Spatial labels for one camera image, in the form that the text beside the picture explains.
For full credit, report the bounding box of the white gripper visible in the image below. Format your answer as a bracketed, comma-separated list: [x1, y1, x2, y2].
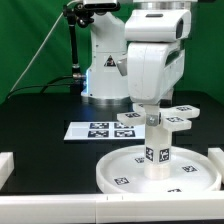
[127, 42, 185, 126]

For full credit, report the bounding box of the white cross-shaped table base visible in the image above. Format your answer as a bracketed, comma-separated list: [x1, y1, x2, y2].
[117, 103, 200, 132]

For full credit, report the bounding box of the white round table top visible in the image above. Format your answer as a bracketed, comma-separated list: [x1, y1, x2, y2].
[96, 145, 222, 194]

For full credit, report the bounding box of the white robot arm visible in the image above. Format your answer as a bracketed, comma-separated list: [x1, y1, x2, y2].
[83, 0, 197, 126]

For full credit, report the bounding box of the white right block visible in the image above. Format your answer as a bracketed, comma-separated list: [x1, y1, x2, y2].
[208, 148, 224, 184]

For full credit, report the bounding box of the white block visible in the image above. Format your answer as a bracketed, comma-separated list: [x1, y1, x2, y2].
[208, 148, 224, 184]
[0, 152, 14, 190]

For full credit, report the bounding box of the white marker sheet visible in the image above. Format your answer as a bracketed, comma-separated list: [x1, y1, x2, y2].
[64, 122, 145, 141]

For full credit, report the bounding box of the white left block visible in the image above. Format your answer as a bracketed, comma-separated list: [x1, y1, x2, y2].
[0, 152, 14, 190]

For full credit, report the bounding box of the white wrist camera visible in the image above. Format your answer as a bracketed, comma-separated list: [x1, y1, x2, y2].
[125, 9, 191, 42]

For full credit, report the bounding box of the white front rail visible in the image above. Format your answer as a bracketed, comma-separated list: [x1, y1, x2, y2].
[0, 191, 224, 224]

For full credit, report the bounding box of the black cable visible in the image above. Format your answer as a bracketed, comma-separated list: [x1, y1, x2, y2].
[6, 75, 76, 100]

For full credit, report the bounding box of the black camera stand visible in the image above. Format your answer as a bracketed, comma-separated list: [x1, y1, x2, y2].
[63, 3, 94, 95]

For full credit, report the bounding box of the white cable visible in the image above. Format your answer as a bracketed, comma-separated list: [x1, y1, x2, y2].
[9, 0, 81, 94]

